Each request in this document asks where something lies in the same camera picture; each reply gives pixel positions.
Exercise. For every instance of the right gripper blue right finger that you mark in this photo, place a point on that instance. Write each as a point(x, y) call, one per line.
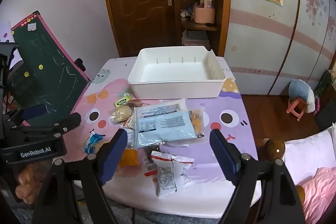
point(227, 155)

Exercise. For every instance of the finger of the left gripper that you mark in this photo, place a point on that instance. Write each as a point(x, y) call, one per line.
point(30, 113)
point(67, 124)

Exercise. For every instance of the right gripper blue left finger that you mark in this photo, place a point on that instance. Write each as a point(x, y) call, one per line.
point(109, 155)

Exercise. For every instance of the clear bag yellow puffs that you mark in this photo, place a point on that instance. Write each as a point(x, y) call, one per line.
point(120, 114)

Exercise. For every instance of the yellow green candy packet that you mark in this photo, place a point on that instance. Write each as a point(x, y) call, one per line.
point(122, 101)

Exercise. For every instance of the person's left hand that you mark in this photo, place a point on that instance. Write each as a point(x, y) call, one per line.
point(31, 179)

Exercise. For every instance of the orange snack packet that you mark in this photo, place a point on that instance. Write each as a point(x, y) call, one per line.
point(129, 158)

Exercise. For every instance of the blue white candy wrapper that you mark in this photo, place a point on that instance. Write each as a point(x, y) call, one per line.
point(93, 139)

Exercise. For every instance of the brown wooden bed knob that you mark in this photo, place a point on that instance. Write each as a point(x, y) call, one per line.
point(273, 149)

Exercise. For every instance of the light blue snack bag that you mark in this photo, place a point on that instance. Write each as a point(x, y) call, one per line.
point(162, 122)

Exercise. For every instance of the white red snack packet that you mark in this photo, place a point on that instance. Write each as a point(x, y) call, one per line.
point(171, 172)

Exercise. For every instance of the pink white bedding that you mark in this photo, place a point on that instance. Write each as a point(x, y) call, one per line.
point(311, 164)

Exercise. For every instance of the small pink stool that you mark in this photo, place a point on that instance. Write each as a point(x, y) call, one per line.
point(297, 107)

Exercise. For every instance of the blue white plush cushion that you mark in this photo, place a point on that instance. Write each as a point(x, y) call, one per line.
point(300, 89)

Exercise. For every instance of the white plastic storage bin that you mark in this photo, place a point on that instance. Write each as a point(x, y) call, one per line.
point(175, 73)

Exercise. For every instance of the folded towels stack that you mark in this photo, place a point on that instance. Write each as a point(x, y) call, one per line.
point(195, 38)

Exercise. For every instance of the green chalkboard pink frame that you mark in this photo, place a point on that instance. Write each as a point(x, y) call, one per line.
point(48, 75)

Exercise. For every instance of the pink handled basket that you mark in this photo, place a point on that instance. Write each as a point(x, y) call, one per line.
point(204, 13)

